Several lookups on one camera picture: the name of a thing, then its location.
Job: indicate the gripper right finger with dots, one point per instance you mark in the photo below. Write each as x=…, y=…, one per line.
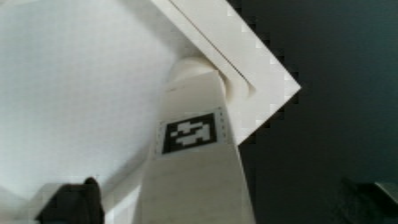
x=366, y=204

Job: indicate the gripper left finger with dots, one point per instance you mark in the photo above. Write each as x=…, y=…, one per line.
x=67, y=204

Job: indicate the white desk leg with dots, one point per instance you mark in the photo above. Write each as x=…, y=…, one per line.
x=194, y=190

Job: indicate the white desk top tray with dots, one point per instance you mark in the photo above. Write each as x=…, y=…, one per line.
x=87, y=53

